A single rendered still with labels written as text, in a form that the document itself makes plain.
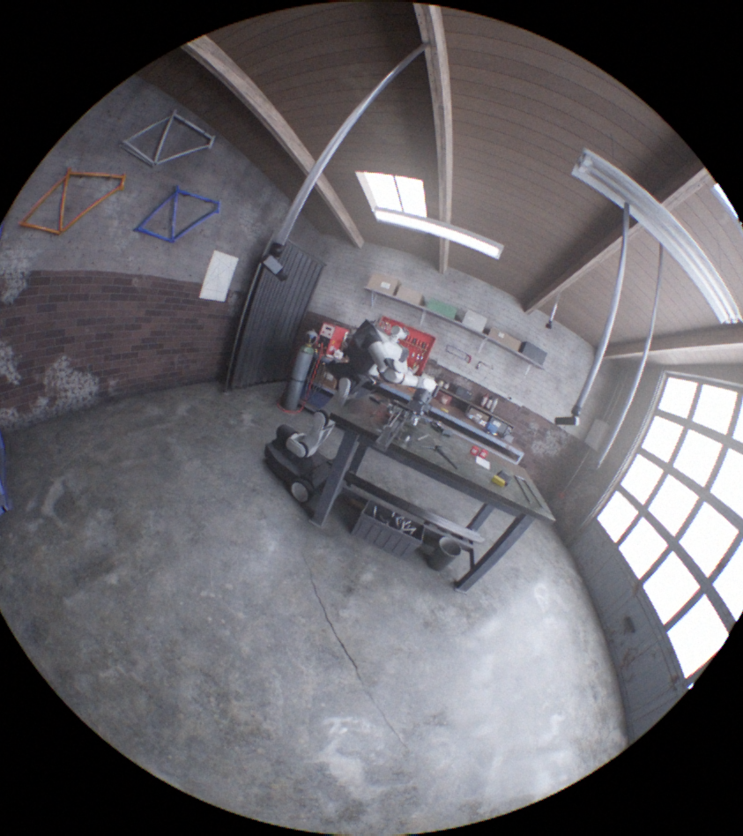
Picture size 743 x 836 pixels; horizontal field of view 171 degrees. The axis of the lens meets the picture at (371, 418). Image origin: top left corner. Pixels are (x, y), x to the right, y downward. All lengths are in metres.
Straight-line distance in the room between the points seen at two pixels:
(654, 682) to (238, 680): 3.05
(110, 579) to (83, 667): 0.54
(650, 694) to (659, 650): 0.42
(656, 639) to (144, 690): 3.45
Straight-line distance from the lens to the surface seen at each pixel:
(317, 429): 1.89
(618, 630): 3.32
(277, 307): 3.76
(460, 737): 1.72
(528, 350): 3.66
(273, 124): 2.66
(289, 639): 1.43
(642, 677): 3.15
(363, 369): 1.65
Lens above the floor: 1.37
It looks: 19 degrees down
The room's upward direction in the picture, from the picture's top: 23 degrees clockwise
